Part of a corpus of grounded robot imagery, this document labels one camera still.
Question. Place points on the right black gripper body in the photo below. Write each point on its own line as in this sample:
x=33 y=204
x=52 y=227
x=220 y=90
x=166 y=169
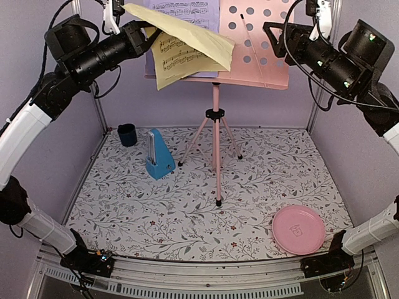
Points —
x=339 y=70

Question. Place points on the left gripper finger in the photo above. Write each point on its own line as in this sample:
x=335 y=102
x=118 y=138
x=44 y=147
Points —
x=150 y=39
x=144 y=25

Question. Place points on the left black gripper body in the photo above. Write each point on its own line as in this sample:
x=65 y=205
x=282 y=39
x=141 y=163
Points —
x=93 y=62

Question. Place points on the pink music stand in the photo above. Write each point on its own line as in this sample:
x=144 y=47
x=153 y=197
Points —
x=253 y=62

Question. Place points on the yellow sheet music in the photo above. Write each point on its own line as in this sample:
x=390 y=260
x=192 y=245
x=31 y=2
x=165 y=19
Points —
x=212 y=51

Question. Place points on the purple sheet music paper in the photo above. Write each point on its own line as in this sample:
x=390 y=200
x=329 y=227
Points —
x=203 y=14

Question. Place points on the blue metronome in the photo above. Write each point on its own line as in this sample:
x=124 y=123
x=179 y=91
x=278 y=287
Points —
x=159 y=161

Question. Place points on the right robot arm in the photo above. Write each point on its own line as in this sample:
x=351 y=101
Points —
x=365 y=46

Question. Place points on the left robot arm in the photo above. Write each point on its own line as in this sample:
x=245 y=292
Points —
x=52 y=95

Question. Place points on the dark blue cup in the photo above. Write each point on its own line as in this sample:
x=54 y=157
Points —
x=127 y=134

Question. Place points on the pink plate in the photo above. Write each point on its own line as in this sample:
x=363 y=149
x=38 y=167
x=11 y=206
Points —
x=298 y=230

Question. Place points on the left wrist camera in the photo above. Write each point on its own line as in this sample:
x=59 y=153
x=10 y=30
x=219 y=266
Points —
x=113 y=10

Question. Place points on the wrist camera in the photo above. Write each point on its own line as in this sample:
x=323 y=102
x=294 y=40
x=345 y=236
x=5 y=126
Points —
x=113 y=10
x=321 y=10

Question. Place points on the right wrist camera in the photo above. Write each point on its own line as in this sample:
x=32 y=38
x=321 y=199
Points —
x=321 y=10

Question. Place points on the left aluminium frame post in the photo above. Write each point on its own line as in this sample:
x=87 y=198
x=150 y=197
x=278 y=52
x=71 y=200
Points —
x=76 y=9

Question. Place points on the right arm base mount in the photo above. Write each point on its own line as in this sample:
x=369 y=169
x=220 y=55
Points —
x=324 y=264

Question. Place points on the front aluminium rail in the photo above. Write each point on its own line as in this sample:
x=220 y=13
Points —
x=145 y=278

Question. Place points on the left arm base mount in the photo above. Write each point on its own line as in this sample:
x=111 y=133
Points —
x=98 y=263

